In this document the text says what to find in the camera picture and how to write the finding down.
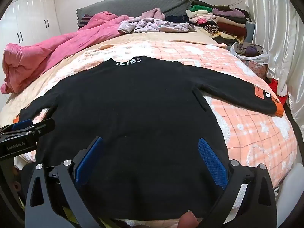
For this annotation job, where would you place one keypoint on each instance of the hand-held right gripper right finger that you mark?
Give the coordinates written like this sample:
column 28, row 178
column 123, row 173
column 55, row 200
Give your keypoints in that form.
column 211, row 161

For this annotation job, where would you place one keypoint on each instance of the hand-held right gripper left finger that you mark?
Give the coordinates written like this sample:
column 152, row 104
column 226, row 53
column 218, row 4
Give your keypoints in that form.
column 87, row 161

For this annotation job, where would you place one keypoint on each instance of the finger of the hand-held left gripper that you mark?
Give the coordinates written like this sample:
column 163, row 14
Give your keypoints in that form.
column 45, row 125
column 22, row 125

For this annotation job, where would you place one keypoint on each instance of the black sweater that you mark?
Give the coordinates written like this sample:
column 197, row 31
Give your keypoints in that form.
column 133, row 104

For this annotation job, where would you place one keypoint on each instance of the white plastic bag of clothes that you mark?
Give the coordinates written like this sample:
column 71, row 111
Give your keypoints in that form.
column 249, row 52

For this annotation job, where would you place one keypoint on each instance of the stack of folded clothes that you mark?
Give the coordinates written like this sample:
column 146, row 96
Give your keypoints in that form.
column 228, row 21

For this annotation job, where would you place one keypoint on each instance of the person's right hand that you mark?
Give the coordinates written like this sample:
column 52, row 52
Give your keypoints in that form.
column 188, row 220

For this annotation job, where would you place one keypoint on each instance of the orange white checked blanket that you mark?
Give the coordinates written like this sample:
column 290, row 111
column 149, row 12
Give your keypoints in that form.
column 249, row 128

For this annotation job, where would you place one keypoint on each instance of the pink quilt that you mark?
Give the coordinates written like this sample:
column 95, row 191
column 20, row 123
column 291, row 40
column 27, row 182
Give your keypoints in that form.
column 47, row 52

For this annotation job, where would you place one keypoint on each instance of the red cloth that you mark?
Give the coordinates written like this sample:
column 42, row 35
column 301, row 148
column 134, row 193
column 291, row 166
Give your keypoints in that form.
column 276, row 90

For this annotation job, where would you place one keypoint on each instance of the floral basket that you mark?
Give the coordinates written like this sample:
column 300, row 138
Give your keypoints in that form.
column 256, row 69

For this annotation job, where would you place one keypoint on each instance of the white wardrobe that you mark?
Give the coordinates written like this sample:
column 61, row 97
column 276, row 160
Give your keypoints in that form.
column 30, row 16

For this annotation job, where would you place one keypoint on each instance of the striped dark cloth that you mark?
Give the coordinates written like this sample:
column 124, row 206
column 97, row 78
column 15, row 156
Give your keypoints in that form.
column 83, row 21

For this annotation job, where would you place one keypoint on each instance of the lavender crumpled garment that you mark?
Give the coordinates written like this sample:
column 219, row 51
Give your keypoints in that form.
column 156, row 26

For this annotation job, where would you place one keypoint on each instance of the white satin curtain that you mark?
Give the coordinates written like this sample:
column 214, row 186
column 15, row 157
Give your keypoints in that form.
column 273, row 28

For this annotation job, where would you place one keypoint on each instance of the dark navy garment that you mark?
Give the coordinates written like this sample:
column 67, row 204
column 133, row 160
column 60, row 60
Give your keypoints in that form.
column 177, row 18

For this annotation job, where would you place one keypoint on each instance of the grey quilted headboard cover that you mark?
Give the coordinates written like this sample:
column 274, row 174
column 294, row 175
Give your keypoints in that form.
column 133, row 4

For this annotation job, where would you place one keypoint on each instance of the mauve crumpled garment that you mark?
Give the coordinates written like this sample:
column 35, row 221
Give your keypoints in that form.
column 153, row 13

